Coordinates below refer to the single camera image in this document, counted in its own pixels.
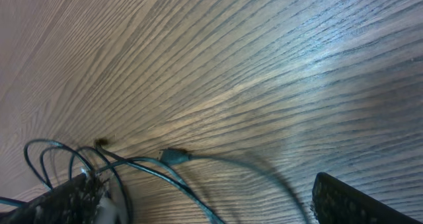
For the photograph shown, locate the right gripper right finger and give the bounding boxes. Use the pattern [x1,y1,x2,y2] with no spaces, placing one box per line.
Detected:
[312,172,422,224]

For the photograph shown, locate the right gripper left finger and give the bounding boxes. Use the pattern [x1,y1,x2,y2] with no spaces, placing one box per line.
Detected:
[1,173,107,224]

